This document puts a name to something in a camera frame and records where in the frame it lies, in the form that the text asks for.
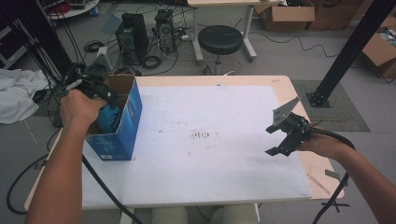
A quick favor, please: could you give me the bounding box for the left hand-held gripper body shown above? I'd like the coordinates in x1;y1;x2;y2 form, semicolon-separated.
64;53;120;104

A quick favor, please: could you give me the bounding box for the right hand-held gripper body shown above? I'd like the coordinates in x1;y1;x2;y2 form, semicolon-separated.
271;96;312;150

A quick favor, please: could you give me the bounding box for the blue plastic bottle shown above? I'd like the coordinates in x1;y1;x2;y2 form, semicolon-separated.
94;104;124;134

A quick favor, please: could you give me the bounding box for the blue cardboard box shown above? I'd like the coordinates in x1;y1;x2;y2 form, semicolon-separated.
84;74;144;161

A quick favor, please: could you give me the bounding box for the person's right hand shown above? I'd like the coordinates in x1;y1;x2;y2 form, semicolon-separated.
295;129;347;161

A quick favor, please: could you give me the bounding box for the person's left hand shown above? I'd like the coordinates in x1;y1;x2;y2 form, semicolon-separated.
59;88;106;132

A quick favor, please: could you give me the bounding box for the small white box device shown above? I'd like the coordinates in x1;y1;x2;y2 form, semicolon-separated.
95;46;108;60

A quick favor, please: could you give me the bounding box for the grey floor mat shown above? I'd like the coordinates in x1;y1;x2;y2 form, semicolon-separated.
290;78;372;133

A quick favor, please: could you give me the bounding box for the large black computer tower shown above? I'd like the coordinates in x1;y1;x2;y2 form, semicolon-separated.
115;12;149;66

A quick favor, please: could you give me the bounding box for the round white table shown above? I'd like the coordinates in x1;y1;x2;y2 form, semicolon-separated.
46;0;101;21

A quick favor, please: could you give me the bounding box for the white cloth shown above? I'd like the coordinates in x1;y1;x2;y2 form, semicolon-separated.
0;68;50;125

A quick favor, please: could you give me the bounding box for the small black computer tower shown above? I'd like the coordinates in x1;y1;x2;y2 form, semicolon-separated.
154;8;177;53

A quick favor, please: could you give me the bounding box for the white table mat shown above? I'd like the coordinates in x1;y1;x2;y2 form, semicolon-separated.
81;85;313;210

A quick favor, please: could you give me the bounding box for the grey metal rack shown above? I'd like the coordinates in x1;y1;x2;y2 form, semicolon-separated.
0;18;32;70

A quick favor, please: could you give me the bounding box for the white-legged wooden table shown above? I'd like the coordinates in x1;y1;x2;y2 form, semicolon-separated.
186;0;288;63

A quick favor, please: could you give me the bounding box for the black round stool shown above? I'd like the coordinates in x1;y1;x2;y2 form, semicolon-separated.
197;24;244;76

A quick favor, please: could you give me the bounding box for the cardboard box with contents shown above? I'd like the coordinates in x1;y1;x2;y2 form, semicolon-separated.
361;15;396;79

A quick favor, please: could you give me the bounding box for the open brown cardboard box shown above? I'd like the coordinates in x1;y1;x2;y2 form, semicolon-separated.
254;0;316;32

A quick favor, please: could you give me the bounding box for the closed brown cardboard box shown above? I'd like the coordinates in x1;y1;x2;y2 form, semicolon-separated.
306;0;375;32

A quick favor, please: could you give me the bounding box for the black cable bundle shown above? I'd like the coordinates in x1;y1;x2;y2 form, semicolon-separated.
83;40;105;53

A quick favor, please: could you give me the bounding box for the black coiled cable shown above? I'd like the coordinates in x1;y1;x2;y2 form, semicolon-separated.
142;55;163;70

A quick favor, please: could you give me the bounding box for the black metal post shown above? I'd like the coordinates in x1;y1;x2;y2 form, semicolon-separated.
12;0;82;91
306;0;396;108

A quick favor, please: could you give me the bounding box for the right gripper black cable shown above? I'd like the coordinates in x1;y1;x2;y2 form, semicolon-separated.
306;126;357;224

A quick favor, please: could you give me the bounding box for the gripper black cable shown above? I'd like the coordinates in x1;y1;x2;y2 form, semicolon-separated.
81;154;144;224
306;126;357;224

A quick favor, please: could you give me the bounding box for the black floor bracket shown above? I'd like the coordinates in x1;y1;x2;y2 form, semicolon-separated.
320;201;351;214

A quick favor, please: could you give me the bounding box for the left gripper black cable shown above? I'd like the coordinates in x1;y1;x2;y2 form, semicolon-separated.
81;154;144;224

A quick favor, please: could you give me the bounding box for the long black floor cable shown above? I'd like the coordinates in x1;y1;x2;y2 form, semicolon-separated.
248;30;340;59

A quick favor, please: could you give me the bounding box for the looped black floor cable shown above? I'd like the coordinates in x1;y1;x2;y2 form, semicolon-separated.
6;129;62;216

